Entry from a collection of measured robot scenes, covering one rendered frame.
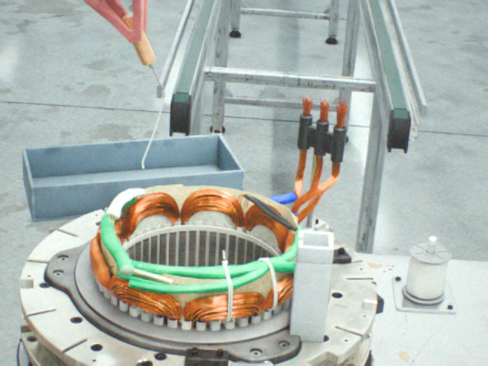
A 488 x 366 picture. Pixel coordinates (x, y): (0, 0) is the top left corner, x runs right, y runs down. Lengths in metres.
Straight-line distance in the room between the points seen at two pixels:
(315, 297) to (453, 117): 3.54
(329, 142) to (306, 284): 0.16
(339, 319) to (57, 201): 0.41
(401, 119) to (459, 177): 1.58
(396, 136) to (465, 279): 0.70
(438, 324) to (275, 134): 2.56
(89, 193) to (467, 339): 0.59
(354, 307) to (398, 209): 2.60
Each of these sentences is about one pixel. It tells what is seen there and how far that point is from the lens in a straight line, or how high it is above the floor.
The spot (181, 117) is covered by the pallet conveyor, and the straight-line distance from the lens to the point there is 2.21.
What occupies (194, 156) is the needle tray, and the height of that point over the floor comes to 1.04.
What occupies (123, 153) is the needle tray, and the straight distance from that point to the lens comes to 1.25.
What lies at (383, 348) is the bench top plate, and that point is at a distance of 1.40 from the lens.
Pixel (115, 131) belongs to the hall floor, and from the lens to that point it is 3.93.
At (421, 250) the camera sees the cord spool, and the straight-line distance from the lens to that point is 1.48.
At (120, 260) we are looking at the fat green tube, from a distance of 0.81.
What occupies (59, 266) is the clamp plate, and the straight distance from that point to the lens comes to 0.92.
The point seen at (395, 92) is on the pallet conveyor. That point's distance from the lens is 2.33.
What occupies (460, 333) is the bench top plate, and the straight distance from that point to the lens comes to 1.45.
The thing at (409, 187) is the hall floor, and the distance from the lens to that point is 3.65.
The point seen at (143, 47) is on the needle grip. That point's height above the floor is 1.21.
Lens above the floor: 1.58
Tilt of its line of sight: 26 degrees down
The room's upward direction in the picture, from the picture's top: 4 degrees clockwise
